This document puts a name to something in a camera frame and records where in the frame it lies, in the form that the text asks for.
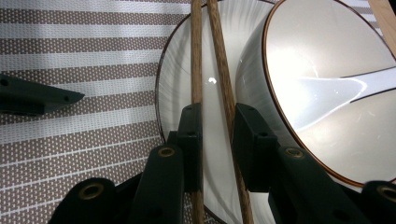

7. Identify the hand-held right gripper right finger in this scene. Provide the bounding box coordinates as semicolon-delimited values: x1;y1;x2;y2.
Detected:
232;103;281;193

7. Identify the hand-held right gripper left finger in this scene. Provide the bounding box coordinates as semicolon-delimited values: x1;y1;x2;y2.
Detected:
166;103;204;193

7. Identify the white plate with brown rim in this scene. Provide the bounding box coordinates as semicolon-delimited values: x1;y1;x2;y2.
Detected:
154;0;283;224

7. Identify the brown wooden chopstick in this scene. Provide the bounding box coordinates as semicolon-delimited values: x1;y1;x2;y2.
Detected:
190;0;205;224
205;0;255;224

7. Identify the brown white striped woven placemat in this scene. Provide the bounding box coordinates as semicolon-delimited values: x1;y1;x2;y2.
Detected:
0;0;385;224

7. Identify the white ceramic spoon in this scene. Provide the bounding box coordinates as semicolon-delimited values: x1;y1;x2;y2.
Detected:
290;66;396;133

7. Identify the white bowl with brown rim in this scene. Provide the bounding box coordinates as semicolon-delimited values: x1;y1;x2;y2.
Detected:
234;0;396;189

